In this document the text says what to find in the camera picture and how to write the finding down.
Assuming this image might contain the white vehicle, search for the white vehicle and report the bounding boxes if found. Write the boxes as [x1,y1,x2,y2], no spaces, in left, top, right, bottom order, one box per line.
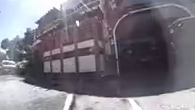
[0,58,19,75]

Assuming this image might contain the dark red building white shutters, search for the dark red building white shutters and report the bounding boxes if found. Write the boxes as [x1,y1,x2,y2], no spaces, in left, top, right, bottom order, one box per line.
[27,0,195,105]

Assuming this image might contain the pale metal arch frame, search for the pale metal arch frame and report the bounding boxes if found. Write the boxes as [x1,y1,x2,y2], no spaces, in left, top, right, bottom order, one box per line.
[110,1,195,78]

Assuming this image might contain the group of trees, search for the group of trees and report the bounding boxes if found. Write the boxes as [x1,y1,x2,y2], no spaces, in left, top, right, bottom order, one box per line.
[0,27,39,78]

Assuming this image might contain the robot's own part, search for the robot's own part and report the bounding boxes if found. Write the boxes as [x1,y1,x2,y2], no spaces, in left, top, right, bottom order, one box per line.
[126,96,146,110]
[56,93,78,110]

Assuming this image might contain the grey paved road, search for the grey paved road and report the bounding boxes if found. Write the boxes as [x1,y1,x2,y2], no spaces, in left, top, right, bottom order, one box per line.
[0,54,195,110]

